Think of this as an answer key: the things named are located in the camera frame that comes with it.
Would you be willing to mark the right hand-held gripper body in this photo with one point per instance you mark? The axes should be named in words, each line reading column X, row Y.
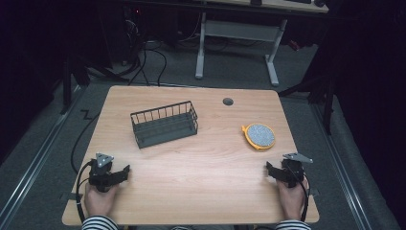
column 293, row 171

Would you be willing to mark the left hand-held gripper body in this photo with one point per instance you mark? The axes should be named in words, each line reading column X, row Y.
column 101, row 174

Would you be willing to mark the person's right hand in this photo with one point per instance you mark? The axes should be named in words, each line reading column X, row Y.
column 292, row 199

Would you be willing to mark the person's left hand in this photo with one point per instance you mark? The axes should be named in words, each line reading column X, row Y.
column 99, row 202

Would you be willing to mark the round orange-rimmed grey scrubber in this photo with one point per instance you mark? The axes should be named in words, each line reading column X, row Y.
column 260, row 135

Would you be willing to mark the black metal stand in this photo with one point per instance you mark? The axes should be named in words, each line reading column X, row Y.
column 68, row 80
column 324, row 92

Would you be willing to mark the white-legged wooden desk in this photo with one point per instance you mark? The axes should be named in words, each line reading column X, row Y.
column 239, row 30

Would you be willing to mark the metal floor rail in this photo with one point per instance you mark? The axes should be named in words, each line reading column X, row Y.
column 30, row 172
column 341, row 172

